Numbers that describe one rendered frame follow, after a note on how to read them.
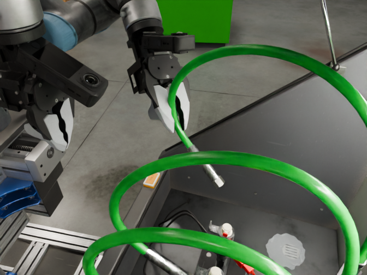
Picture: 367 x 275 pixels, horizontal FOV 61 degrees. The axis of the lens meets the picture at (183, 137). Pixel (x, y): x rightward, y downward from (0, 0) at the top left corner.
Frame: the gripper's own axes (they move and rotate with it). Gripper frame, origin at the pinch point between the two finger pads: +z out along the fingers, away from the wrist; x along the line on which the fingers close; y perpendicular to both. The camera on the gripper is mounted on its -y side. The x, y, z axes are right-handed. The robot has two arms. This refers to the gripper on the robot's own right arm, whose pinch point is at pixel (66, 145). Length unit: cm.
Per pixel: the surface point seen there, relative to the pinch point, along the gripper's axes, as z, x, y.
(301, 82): -1.3, -31.4, -36.5
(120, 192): -3.4, 8.9, -15.2
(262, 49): -17.8, -7.1, -28.8
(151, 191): 30.2, -18.4, -5.5
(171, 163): -10.8, 8.8, -22.2
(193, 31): 103, -316, 71
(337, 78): -17.0, -3.7, -37.6
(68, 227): 125, -50, 68
